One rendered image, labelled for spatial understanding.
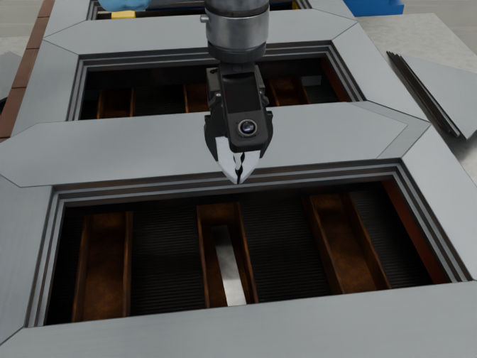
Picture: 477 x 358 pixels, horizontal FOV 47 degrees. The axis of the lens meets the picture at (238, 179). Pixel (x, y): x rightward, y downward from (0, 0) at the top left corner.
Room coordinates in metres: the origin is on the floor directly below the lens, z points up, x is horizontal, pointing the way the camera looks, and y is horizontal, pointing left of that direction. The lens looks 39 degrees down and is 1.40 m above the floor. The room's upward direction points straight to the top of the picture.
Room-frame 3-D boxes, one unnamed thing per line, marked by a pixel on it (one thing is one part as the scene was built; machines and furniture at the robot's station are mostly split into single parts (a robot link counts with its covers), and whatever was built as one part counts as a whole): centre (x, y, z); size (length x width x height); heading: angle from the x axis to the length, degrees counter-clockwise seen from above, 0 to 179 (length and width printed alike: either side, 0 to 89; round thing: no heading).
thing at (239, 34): (0.63, 0.00, 1.13); 0.08 x 0.08 x 0.05
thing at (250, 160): (0.63, -0.01, 0.94); 0.06 x 0.03 x 0.09; 7
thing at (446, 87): (1.10, -0.50, 0.77); 0.45 x 0.20 x 0.04; 7
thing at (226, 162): (0.63, 0.02, 0.94); 0.06 x 0.03 x 0.09; 7
